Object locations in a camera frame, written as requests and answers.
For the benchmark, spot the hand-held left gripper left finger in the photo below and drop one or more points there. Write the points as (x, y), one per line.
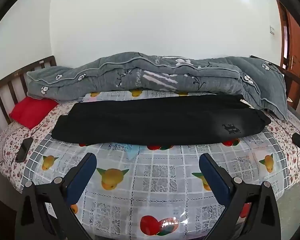
(82, 177)

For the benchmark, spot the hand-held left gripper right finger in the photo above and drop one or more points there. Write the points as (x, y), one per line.
(213, 177)

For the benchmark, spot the black pants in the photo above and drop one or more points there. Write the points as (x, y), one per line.
(155, 121)

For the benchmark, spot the fruit-print checked bed sheet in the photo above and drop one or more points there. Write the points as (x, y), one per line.
(150, 180)

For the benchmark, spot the black phone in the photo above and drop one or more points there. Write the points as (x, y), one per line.
(24, 149)

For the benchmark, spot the red pillow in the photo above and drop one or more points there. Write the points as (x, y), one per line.
(31, 111)

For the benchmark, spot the wooden door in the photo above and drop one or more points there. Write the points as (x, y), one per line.
(291, 45)

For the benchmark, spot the grey floral quilt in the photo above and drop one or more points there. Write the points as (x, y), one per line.
(150, 73)

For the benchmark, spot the white wall switch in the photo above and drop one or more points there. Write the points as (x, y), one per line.
(272, 30)

